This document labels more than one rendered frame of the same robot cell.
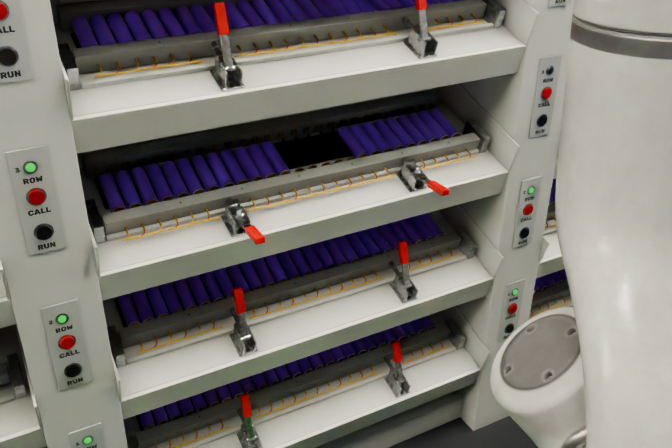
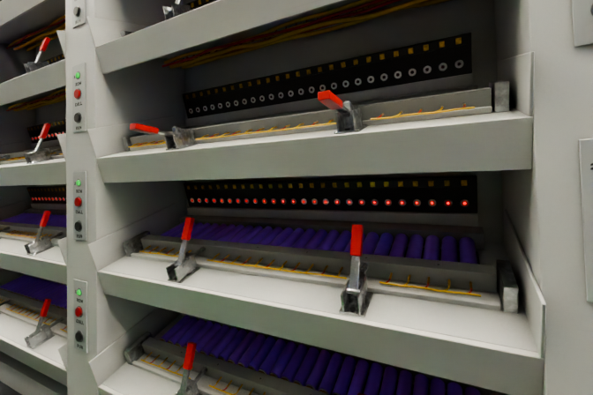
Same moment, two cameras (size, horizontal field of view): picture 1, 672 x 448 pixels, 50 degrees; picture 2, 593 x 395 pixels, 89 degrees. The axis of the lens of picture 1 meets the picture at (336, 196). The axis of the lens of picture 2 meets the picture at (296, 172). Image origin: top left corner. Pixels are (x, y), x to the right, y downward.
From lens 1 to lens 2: 0.93 m
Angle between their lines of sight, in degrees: 61
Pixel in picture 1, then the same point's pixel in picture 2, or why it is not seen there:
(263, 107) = (188, 33)
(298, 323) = (230, 280)
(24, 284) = (71, 152)
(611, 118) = not seen: outside the picture
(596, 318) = not seen: outside the picture
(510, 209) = (558, 200)
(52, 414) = (71, 257)
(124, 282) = (109, 169)
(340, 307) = (276, 286)
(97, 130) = (106, 55)
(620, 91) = not seen: outside the picture
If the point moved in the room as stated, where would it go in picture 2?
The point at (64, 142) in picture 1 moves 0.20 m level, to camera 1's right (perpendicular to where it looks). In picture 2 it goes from (91, 61) to (92, 4)
